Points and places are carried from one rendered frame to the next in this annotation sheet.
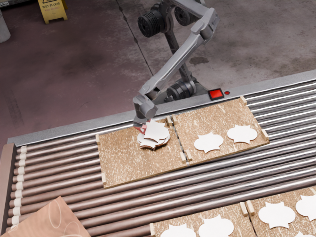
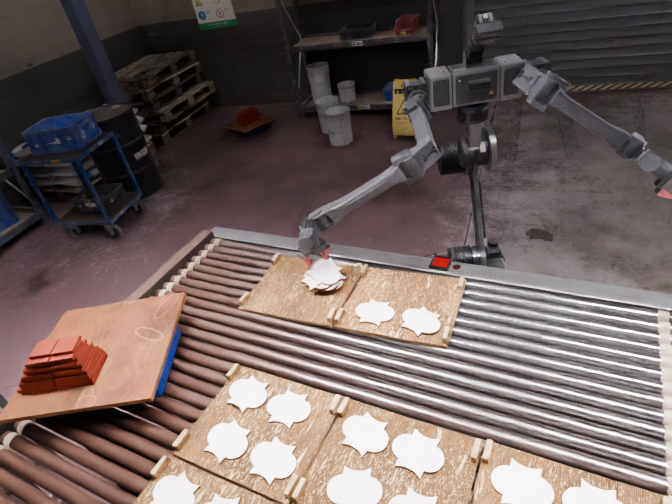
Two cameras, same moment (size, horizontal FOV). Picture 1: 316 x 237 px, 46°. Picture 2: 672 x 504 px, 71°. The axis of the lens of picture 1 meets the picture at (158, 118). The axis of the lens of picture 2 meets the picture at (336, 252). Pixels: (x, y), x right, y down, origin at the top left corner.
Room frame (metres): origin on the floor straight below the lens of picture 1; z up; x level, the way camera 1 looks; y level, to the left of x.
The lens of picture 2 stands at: (0.15, -0.87, 2.15)
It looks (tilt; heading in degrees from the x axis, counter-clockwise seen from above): 36 degrees down; 35
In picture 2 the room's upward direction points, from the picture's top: 12 degrees counter-clockwise
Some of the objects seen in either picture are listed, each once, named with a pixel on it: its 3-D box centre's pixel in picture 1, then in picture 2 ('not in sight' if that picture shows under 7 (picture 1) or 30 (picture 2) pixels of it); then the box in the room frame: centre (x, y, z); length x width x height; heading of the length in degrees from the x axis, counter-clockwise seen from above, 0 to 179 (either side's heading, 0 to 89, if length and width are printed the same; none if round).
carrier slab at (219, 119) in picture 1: (217, 129); (401, 303); (1.33, -0.29, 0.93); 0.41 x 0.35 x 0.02; 96
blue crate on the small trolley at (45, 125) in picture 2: not in sight; (63, 133); (2.39, 3.32, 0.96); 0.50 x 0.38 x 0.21; 114
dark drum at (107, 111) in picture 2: not in sight; (121, 153); (3.02, 3.63, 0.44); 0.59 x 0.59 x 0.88
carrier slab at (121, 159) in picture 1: (139, 151); (302, 288); (1.28, 0.12, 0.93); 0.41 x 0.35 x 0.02; 95
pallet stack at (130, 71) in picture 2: not in sight; (160, 97); (4.65, 4.71, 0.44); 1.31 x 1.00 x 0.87; 9
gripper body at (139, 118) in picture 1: (141, 112); (311, 241); (1.34, 0.07, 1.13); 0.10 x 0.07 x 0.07; 154
